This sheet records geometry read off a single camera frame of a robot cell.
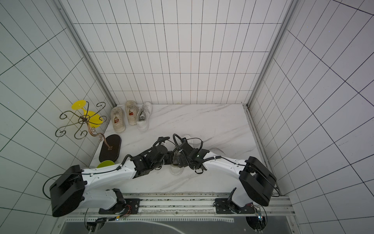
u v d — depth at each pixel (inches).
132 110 42.9
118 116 40.7
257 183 16.6
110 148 36.3
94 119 29.0
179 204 29.3
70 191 16.0
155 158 23.8
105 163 32.8
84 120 28.0
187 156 25.2
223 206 28.6
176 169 30.0
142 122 38.4
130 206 28.3
